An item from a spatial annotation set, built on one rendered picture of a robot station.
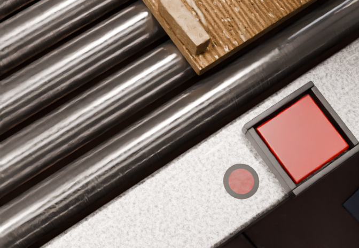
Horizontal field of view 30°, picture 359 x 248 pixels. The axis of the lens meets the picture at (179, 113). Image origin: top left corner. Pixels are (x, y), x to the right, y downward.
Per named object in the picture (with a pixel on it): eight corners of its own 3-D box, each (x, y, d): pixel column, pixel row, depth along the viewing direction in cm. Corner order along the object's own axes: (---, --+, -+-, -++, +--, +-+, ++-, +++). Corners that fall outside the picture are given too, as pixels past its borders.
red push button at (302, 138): (346, 150, 60) (350, 146, 59) (293, 187, 59) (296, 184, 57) (305, 97, 61) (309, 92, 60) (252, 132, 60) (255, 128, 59)
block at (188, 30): (209, 49, 60) (212, 36, 57) (192, 60, 59) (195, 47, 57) (171, -1, 61) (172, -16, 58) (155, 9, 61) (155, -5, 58)
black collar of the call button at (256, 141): (358, 152, 60) (364, 147, 58) (291, 200, 58) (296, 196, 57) (306, 85, 62) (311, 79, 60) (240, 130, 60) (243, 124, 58)
